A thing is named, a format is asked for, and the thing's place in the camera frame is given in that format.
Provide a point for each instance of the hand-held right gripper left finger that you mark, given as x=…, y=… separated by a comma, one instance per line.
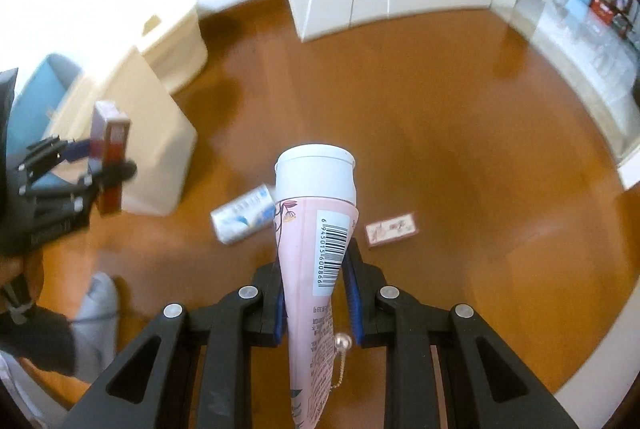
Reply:
x=280, y=319

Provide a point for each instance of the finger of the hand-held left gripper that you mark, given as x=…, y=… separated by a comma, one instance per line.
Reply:
x=112, y=171
x=77, y=150

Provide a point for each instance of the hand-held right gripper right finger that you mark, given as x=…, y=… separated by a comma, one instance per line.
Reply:
x=354, y=304

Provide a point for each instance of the small red box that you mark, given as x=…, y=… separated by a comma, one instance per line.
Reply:
x=112, y=134

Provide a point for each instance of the beige rectangular trash bin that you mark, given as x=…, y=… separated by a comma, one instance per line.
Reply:
x=150, y=139

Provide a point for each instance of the pink tube white cap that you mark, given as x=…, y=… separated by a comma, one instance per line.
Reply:
x=307, y=229

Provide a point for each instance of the person's left hand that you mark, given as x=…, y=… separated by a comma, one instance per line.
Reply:
x=20, y=269

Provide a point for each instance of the blue storage box white lid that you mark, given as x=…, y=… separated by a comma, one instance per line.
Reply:
x=35, y=104

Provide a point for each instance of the small brown-edged card packet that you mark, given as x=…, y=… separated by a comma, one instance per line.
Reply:
x=392, y=230

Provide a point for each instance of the white blue-print packet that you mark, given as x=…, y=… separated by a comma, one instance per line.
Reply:
x=242, y=214

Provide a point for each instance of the person's left leg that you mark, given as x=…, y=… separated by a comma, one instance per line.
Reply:
x=40, y=339

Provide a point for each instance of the grey slipper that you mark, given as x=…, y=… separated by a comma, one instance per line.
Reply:
x=97, y=324

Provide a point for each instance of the round beige lidded bucket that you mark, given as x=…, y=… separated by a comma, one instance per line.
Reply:
x=180, y=49

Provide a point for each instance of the red plastic crate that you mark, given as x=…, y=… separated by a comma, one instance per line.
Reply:
x=602, y=9

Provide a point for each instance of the dark wooden chair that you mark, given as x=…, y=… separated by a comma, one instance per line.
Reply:
x=627, y=11

